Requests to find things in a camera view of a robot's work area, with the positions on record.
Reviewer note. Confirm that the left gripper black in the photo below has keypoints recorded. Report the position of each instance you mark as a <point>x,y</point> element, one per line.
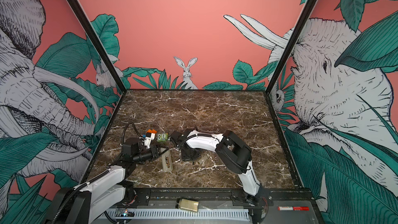
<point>154,152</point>

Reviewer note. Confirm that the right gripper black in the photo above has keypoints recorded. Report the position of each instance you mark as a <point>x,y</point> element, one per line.
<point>184,158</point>

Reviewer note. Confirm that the white remote control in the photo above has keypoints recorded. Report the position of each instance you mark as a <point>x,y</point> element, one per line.
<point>166,160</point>

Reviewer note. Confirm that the remote battery cover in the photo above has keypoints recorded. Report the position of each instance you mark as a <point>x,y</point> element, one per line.
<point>202,160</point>

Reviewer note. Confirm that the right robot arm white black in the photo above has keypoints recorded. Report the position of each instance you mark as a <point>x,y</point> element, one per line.
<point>232,150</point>

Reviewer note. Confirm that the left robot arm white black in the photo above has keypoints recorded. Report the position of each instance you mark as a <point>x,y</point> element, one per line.
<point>84,203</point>

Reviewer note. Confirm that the orange toy brick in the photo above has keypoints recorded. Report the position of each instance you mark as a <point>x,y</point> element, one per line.
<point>152,131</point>

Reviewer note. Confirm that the brass metal box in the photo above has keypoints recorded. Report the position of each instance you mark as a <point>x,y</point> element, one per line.
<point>188,205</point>

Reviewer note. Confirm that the small circuit board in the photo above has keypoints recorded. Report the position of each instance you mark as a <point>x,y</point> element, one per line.
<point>124,213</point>

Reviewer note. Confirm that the red white marker pen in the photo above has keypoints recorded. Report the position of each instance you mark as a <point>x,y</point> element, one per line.
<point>293,208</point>

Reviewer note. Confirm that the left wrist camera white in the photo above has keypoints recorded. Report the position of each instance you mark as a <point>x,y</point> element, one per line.
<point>149,137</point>

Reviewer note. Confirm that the black mounting rail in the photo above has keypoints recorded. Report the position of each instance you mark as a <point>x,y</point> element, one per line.
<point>235,195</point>

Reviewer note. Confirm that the white slotted cable duct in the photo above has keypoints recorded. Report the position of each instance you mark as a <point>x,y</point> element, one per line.
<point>164,213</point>

